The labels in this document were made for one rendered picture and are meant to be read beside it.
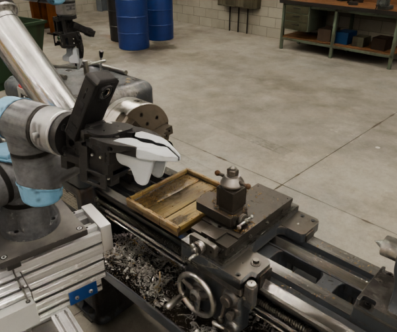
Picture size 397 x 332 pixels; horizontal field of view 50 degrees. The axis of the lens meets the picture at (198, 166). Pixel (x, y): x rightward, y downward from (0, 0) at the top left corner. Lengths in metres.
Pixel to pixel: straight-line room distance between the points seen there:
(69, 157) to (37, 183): 0.12
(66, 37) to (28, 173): 1.04
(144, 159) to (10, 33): 0.45
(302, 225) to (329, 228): 1.60
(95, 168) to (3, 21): 0.41
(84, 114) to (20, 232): 0.59
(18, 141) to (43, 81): 0.18
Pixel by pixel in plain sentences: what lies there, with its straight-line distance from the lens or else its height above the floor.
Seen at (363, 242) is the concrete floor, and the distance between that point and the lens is 3.15.
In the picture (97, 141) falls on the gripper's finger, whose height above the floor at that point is 1.59.
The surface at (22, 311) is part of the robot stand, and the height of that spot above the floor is 1.06.
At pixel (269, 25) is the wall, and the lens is 9.44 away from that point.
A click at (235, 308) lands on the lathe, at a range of 1.47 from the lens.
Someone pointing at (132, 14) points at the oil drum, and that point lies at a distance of 8.11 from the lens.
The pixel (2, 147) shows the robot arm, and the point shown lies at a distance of 1.11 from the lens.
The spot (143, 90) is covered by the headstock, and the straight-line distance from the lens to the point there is 1.97.
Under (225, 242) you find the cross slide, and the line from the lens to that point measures 1.40.
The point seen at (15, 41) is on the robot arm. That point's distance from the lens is 0.91.
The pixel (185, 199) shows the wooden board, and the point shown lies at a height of 0.88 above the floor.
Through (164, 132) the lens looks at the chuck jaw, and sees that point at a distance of 1.80.
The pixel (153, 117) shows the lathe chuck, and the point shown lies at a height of 1.16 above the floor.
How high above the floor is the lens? 1.83
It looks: 28 degrees down
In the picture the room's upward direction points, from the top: straight up
